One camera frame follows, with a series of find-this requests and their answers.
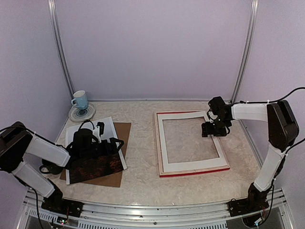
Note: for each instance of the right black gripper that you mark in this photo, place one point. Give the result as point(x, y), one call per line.
point(207, 130)

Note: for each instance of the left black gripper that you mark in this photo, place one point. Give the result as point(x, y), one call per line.
point(113, 150)

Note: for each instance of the red wooden picture frame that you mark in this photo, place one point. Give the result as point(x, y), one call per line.
point(190, 173)

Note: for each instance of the white mat board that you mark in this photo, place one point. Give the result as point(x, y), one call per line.
point(190, 164)

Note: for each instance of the red landscape photo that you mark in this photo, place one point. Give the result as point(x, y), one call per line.
point(89, 169)

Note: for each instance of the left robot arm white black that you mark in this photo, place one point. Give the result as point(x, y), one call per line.
point(17, 144)

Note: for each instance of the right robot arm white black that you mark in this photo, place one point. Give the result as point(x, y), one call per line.
point(283, 130)

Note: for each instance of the white foam sheet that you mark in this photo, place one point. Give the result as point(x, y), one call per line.
point(108, 126)

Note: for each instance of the striped round plate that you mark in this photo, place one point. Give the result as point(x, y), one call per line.
point(78, 115)

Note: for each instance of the light blue mug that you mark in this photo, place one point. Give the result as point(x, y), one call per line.
point(80, 100)

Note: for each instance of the dark green mug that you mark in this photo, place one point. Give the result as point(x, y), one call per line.
point(48, 167)

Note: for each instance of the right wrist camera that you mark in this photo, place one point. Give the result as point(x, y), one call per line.
point(213, 118)

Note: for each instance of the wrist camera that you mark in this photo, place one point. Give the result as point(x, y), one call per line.
point(213, 118)
point(99, 130)

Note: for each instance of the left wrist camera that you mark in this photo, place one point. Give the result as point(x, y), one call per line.
point(99, 130)

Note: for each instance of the aluminium front rail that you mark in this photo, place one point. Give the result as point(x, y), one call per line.
point(217, 215)

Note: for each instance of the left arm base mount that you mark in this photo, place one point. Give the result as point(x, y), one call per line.
point(65, 207)

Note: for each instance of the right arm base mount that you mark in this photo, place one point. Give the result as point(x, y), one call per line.
point(244, 206)

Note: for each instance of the right aluminium corner post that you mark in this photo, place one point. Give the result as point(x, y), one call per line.
point(246, 51)

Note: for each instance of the aluminium corner post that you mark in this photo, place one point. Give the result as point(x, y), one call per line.
point(59, 45)
point(246, 51)

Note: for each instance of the left aluminium corner post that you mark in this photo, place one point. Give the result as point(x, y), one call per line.
point(59, 45)

